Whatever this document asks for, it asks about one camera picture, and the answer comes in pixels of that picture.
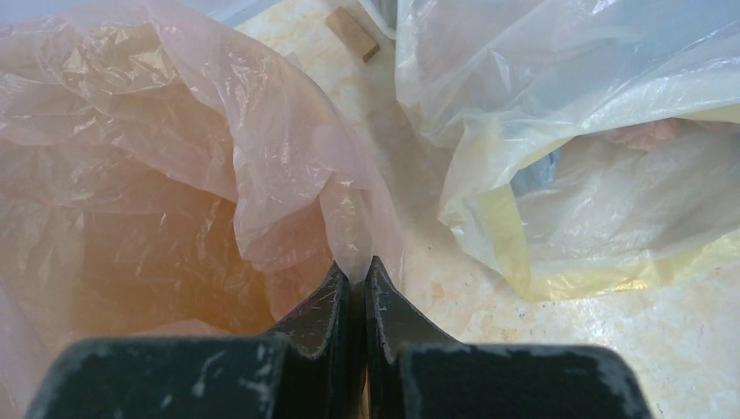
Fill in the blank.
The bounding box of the large yellow translucent bag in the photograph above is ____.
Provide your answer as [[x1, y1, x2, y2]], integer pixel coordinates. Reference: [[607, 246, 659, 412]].
[[363, 1, 739, 300]]

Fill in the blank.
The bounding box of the pink plastic trash bag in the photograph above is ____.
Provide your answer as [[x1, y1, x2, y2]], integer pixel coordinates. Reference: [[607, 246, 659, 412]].
[[1, 1, 404, 418]]

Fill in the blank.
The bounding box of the small wooden block back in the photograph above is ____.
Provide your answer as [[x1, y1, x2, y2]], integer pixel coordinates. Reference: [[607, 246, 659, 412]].
[[325, 7, 380, 64]]

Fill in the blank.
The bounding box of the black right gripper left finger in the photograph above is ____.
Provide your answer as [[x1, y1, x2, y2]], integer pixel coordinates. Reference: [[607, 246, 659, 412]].
[[26, 266, 350, 418]]

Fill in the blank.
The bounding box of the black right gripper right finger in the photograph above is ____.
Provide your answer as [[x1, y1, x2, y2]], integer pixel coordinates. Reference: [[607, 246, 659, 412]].
[[365, 258, 651, 418]]

